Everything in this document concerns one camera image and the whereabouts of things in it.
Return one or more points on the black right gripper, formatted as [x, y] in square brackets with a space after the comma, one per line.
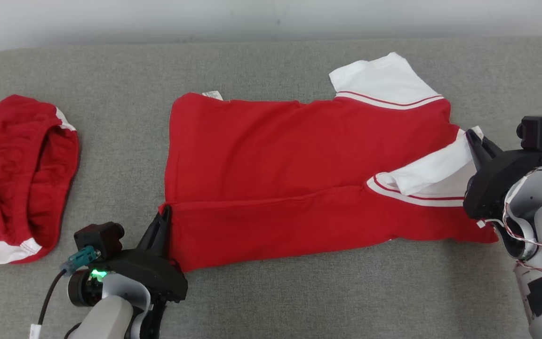
[492, 183]

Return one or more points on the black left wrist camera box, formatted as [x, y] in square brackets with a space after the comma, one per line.
[99, 238]

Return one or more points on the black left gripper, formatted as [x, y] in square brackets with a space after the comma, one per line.
[153, 273]

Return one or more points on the grey fabric sofa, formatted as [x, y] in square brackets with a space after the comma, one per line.
[271, 301]

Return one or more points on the red shirt white sleeves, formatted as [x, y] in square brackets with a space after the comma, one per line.
[275, 165]

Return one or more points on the red shorts white trim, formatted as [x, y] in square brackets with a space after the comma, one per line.
[7, 174]

